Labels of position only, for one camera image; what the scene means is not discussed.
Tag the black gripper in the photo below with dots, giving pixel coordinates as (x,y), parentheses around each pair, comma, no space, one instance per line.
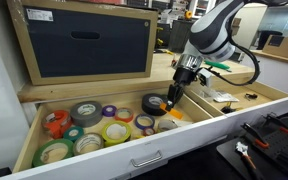
(184,77)

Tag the orange masking tape roll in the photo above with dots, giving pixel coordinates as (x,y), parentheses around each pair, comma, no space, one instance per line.
(174,113)

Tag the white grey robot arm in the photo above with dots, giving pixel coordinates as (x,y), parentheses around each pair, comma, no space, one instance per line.
(210,33)

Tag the black tape roll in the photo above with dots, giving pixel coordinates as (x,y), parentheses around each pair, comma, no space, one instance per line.
(147,108)

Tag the white yellow tape roll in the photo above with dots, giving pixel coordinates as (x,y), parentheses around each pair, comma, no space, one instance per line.
(160,126)

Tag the blue tape roll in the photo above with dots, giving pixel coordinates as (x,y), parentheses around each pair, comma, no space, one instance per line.
(144,128)

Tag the white wooden drawer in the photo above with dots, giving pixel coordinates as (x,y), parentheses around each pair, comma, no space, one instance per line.
(184,140)

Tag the tiny red tape roll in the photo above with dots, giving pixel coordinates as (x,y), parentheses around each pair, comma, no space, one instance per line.
(143,132)

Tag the red orange tape roll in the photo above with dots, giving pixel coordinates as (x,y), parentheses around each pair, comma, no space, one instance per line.
(124,120)

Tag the small purple tape roll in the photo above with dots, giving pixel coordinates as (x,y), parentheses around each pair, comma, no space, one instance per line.
(104,113)

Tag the yellow green tape roll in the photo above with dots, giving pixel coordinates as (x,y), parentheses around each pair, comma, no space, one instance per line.
(115,142)

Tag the clear packing tape roll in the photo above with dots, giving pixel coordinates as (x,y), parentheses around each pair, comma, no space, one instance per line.
(79,150)

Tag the teal tape roll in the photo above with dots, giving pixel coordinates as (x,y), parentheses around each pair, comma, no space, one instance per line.
(67,137)

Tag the large green tape roll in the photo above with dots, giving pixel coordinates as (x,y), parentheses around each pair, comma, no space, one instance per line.
(37,158)

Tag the red capped glue bottle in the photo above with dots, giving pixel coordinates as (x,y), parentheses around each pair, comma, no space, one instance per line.
(173,63)

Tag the silver foil bag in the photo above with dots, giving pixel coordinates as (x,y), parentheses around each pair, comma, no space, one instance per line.
(225,97)

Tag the green toothbrush case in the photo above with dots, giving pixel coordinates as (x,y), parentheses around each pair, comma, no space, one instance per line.
(219,65)

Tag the black yellow spring clamp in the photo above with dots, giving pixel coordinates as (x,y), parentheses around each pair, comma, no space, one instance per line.
(228,109)

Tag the yellow round object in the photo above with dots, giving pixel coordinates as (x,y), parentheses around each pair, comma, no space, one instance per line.
(188,15)

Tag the black mat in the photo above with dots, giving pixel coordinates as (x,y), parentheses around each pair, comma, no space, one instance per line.
(230,155)

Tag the black orange spring clamp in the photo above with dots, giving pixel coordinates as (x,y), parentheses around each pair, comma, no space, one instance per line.
(255,136)
(277,122)

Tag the cardboard box with dark panel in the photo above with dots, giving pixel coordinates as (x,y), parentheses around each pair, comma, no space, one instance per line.
(84,56)

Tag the wood topped white counter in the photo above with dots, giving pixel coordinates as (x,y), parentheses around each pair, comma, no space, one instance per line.
(277,71)

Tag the dark chair backrest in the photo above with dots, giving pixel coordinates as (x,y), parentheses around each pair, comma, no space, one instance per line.
(269,38)

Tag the plain cardboard box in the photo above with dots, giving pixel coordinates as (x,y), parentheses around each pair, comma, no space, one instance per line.
(285,46)

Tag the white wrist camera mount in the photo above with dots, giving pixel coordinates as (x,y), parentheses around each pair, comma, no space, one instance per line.
(205,78)

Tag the grey duct tape roll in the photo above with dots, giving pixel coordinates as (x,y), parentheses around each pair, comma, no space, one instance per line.
(79,118)

